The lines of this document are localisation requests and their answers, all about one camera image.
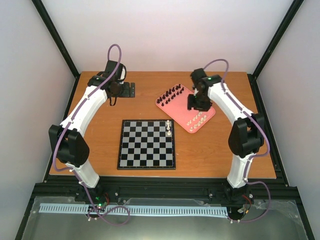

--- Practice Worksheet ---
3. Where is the right frame post black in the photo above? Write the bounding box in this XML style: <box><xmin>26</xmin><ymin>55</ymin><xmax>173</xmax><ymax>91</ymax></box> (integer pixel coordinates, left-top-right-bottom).
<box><xmin>252</xmin><ymin>0</ymin><xmax>304</xmax><ymax>81</ymax></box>

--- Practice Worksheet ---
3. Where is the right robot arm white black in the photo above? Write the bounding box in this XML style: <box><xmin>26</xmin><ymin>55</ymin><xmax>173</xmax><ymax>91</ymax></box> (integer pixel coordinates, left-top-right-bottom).
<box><xmin>187</xmin><ymin>68</ymin><xmax>267</xmax><ymax>203</ymax></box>

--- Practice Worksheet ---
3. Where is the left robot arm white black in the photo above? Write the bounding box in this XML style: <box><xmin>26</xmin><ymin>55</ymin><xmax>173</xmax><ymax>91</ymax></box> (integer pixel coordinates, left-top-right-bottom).
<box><xmin>48</xmin><ymin>60</ymin><xmax>127</xmax><ymax>202</ymax></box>

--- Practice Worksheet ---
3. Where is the black aluminium frame base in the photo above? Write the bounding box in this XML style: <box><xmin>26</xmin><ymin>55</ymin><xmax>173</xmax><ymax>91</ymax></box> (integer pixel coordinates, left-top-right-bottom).
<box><xmin>15</xmin><ymin>175</ymin><xmax>315</xmax><ymax>240</ymax></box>

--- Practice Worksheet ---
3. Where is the pink plastic tray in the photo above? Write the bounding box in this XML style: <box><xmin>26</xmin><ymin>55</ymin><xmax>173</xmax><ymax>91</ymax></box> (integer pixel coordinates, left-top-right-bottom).
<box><xmin>155</xmin><ymin>83</ymin><xmax>216</xmax><ymax>134</ymax></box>

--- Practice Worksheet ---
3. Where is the light blue cable duct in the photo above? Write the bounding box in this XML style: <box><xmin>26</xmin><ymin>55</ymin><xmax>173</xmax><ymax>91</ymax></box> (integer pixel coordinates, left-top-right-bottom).
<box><xmin>38</xmin><ymin>203</ymin><xmax>228</xmax><ymax>218</ymax></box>

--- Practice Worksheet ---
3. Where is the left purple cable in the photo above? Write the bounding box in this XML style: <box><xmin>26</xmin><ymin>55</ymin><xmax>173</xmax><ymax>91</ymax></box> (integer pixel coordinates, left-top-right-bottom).
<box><xmin>53</xmin><ymin>44</ymin><xmax>131</xmax><ymax>227</ymax></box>

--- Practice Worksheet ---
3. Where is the left frame post black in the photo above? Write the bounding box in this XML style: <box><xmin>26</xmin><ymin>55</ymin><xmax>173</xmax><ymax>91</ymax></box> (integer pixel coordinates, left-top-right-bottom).
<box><xmin>31</xmin><ymin>0</ymin><xmax>81</xmax><ymax>80</ymax></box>

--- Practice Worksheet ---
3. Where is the white rook chess piece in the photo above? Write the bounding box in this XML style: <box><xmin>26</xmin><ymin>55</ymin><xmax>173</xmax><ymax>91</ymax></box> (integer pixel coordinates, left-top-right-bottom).
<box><xmin>166</xmin><ymin>120</ymin><xmax>171</xmax><ymax>131</ymax></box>

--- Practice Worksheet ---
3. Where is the frame post black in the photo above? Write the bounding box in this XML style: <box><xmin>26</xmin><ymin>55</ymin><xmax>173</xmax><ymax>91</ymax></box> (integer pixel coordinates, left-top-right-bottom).
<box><xmin>252</xmin><ymin>0</ymin><xmax>304</xmax><ymax>81</ymax></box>
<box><xmin>31</xmin><ymin>0</ymin><xmax>81</xmax><ymax>80</ymax></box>

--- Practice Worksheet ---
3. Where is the black and silver chessboard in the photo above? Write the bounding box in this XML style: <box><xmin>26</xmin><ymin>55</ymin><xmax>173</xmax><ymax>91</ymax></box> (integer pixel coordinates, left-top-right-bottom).
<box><xmin>117</xmin><ymin>119</ymin><xmax>176</xmax><ymax>170</ymax></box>

